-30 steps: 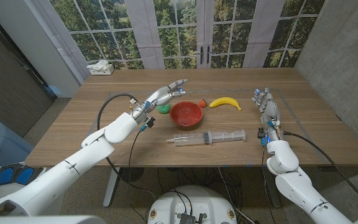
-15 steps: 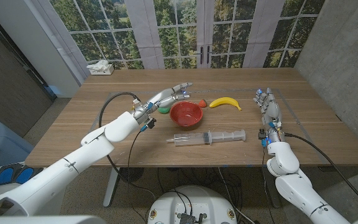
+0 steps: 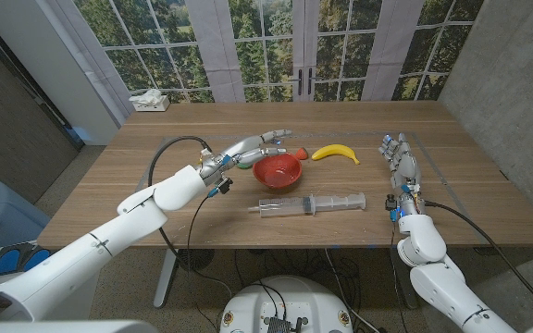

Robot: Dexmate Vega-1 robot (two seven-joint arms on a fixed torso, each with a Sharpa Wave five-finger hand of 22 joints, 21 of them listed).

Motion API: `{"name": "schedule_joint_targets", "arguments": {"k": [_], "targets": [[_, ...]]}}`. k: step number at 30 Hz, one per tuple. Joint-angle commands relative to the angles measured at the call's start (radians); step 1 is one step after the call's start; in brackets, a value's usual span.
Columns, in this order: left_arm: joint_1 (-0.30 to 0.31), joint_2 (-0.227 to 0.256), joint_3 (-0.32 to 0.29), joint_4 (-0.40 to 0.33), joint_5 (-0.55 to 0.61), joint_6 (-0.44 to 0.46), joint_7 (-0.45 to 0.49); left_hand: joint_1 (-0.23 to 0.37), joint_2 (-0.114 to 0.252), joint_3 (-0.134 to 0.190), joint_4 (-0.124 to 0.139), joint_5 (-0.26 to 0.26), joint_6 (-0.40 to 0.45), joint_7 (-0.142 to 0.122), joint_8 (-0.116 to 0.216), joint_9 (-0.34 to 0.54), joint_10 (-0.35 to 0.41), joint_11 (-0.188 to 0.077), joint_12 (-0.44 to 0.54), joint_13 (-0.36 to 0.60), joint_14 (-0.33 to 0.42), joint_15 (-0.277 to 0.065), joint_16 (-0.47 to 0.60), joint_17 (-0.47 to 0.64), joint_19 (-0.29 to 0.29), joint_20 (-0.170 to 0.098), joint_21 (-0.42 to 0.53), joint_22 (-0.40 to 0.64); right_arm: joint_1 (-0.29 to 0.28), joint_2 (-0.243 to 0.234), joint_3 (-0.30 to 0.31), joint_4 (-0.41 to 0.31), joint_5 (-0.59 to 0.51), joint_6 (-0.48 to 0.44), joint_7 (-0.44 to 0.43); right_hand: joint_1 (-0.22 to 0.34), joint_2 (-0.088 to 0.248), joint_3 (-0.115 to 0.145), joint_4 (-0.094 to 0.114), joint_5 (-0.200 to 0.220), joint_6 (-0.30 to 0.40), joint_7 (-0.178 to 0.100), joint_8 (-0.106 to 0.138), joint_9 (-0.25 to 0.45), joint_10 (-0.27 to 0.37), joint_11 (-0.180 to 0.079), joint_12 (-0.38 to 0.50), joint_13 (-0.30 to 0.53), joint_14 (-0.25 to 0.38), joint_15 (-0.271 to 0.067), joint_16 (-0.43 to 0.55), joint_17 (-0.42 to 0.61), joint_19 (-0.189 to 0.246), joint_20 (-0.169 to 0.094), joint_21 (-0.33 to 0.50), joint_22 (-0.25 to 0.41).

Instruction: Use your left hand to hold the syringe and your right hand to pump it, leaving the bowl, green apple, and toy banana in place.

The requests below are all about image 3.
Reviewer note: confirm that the white tissue box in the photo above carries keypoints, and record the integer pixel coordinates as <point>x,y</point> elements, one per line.
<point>153,104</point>

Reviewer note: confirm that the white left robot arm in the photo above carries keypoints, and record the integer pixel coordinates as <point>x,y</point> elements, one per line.
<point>109,240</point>

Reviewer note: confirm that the blue plastic bin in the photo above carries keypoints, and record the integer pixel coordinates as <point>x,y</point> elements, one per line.
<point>3,213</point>

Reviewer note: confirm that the black and blue foot pedal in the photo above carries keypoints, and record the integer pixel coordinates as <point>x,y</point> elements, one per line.
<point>21,260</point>

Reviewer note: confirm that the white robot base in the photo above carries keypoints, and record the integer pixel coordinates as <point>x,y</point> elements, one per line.
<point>285,300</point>

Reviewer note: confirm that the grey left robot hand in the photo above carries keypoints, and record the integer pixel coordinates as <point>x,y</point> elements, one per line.
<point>220,164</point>

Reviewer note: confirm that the red bowl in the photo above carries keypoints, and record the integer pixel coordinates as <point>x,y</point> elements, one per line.
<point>277,173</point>

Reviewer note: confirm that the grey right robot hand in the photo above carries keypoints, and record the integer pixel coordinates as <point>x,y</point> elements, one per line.
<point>405,166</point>

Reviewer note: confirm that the large clear plastic syringe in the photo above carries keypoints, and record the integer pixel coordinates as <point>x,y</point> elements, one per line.
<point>289,205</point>

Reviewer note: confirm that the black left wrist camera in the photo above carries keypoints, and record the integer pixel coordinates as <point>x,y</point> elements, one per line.
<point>224,186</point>

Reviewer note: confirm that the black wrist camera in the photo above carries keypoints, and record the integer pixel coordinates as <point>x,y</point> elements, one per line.
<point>224,186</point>
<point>391,202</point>

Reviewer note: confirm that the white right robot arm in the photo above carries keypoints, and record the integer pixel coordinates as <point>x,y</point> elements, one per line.
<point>426,245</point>

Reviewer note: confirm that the red toy strawberry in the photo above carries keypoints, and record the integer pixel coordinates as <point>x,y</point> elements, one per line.
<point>301,154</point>

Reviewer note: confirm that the green toy apple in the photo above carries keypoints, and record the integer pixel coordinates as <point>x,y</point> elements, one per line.
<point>246,164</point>

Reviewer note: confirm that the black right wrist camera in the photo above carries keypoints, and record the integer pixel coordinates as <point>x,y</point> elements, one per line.
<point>391,202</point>

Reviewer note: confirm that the yellow toy banana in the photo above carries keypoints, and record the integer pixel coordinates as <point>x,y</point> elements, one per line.
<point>335,150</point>

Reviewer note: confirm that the printed window forest backdrop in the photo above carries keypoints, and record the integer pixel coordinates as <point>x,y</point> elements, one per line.
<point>257,46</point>

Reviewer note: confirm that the black round disc object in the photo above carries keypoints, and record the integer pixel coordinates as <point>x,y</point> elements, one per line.
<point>195,260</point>

